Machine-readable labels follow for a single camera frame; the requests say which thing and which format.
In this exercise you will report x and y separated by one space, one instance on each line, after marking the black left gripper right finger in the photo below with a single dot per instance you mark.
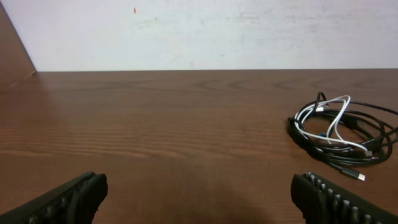
322 201

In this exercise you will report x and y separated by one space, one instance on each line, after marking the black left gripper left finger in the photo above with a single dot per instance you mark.
75 201

